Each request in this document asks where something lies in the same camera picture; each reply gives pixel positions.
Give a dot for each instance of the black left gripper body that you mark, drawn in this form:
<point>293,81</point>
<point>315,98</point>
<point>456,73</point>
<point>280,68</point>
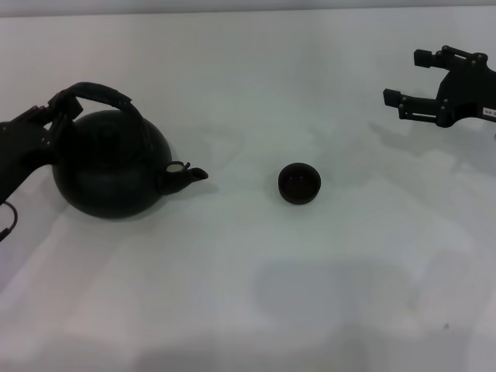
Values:
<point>19,147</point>

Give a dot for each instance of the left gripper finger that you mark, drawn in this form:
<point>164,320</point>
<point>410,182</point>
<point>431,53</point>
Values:
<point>71,108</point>
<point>42,109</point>

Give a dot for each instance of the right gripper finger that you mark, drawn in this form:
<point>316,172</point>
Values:
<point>424,58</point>
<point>391,97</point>

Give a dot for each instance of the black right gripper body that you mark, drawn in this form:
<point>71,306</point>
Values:
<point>465,93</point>

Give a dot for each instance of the small dark teacup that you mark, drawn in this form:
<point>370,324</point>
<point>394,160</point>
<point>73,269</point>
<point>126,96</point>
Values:
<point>299,184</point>

